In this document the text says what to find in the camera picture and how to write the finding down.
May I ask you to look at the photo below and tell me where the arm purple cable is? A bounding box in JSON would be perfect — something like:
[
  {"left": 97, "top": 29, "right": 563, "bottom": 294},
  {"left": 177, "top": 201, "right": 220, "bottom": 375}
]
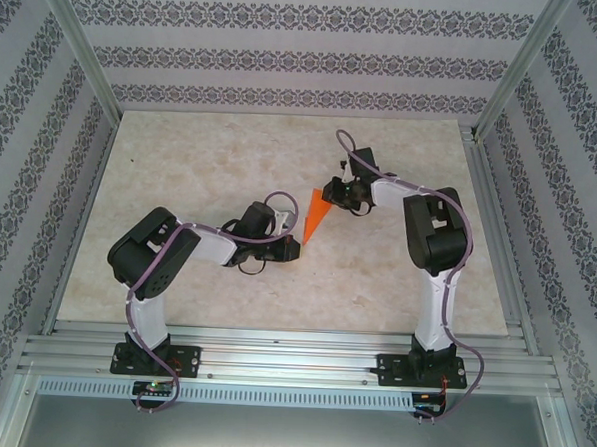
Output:
[
  {"left": 320, "top": 128, "right": 498, "bottom": 428},
  {"left": 117, "top": 181, "right": 301, "bottom": 423}
]

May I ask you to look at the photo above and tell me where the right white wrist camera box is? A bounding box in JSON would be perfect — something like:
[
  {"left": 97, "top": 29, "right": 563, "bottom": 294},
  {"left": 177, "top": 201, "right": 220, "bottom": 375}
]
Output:
[{"left": 335, "top": 156, "right": 356, "bottom": 188}]

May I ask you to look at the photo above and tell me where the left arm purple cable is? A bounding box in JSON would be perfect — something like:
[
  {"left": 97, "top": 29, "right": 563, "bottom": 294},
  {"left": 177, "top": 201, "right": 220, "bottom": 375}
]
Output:
[{"left": 117, "top": 181, "right": 301, "bottom": 423}]

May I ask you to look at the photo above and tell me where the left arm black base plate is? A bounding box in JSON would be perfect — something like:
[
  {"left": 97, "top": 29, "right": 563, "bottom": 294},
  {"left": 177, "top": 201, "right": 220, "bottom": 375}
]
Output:
[{"left": 109, "top": 341, "right": 204, "bottom": 380}]

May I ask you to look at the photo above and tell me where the wide aluminium base rail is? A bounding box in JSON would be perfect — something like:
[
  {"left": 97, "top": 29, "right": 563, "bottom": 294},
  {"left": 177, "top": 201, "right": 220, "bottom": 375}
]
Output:
[{"left": 16, "top": 315, "right": 568, "bottom": 400}]

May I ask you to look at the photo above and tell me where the aluminium frame post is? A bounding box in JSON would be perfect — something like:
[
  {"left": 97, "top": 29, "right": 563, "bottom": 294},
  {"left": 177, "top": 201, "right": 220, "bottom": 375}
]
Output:
[
  {"left": 471, "top": 0, "right": 576, "bottom": 147},
  {"left": 25, "top": 0, "right": 130, "bottom": 121}
]

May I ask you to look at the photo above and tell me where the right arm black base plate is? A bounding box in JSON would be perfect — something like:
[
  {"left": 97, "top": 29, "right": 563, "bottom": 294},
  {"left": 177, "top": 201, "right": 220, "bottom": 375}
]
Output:
[{"left": 375, "top": 352, "right": 470, "bottom": 393}]

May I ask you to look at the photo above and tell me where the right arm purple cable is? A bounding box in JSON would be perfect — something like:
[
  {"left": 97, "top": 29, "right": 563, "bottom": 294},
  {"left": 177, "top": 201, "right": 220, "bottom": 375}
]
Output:
[{"left": 320, "top": 128, "right": 498, "bottom": 428}]

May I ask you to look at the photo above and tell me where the orange paper sheet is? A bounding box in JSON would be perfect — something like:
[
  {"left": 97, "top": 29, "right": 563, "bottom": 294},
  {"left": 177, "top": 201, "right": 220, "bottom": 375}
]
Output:
[{"left": 300, "top": 187, "right": 338, "bottom": 248}]

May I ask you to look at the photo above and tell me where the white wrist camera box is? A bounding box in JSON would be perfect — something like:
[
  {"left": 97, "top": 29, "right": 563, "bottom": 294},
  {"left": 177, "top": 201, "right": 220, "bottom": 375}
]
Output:
[
  {"left": 335, "top": 156, "right": 356, "bottom": 188},
  {"left": 269, "top": 208, "right": 298, "bottom": 232}
]

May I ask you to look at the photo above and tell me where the aluminium side rail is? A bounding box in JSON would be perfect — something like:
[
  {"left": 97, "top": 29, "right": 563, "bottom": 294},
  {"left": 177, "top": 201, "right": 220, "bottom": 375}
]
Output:
[
  {"left": 448, "top": 123, "right": 554, "bottom": 358},
  {"left": 39, "top": 112, "right": 123, "bottom": 340}
]

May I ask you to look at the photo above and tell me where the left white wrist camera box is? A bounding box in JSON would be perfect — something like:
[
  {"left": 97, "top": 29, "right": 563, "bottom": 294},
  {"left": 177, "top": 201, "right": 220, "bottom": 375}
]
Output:
[{"left": 269, "top": 208, "right": 298, "bottom": 232}]

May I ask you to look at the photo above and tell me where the slotted grey cable duct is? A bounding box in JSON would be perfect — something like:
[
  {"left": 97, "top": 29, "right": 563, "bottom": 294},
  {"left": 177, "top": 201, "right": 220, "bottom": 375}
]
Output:
[{"left": 35, "top": 373, "right": 417, "bottom": 416}]

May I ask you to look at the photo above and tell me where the grey metal sheet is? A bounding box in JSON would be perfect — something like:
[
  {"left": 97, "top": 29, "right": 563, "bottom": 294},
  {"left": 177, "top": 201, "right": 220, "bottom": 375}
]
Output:
[{"left": 0, "top": 369, "right": 597, "bottom": 447}]

